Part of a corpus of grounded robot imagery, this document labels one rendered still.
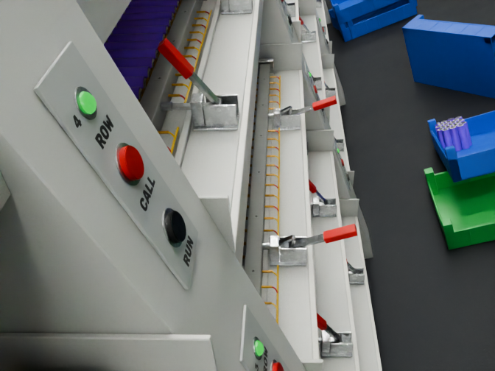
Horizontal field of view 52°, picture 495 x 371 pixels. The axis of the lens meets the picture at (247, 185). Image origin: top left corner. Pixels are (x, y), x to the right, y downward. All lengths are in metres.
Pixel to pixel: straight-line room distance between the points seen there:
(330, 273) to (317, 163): 0.27
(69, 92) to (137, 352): 0.12
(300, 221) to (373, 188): 0.83
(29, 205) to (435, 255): 1.10
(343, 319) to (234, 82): 0.38
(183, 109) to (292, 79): 0.47
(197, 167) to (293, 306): 0.20
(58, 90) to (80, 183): 0.04
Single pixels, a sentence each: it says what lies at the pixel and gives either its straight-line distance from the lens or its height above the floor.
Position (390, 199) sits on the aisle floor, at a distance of 1.39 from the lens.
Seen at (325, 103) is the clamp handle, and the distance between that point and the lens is 0.76.
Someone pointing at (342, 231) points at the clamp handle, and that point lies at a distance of 0.55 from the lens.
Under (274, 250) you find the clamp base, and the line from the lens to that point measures 0.56.
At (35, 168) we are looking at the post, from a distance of 0.19.
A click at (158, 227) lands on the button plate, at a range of 0.25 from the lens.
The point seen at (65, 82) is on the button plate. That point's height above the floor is 0.88.
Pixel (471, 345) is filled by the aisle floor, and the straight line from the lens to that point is 1.10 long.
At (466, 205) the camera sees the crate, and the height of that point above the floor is 0.00.
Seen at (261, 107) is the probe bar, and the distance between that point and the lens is 0.78.
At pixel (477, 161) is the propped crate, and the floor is 0.14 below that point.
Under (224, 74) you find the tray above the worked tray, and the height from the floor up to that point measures 0.73.
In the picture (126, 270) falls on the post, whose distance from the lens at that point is 0.22.
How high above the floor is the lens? 0.94
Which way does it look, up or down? 35 degrees down
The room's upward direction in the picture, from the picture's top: 28 degrees counter-clockwise
